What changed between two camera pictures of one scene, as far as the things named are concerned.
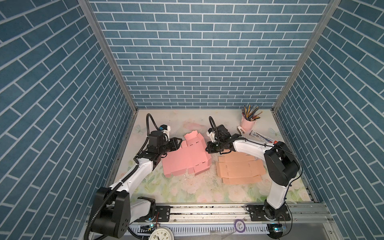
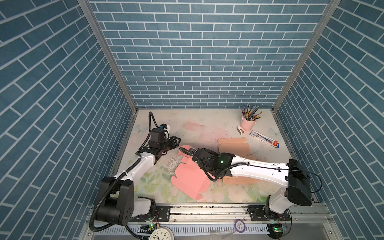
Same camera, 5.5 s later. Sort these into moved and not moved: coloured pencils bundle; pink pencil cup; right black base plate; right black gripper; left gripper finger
Moved: right black gripper
Not moved: left gripper finger; right black base plate; pink pencil cup; coloured pencils bundle
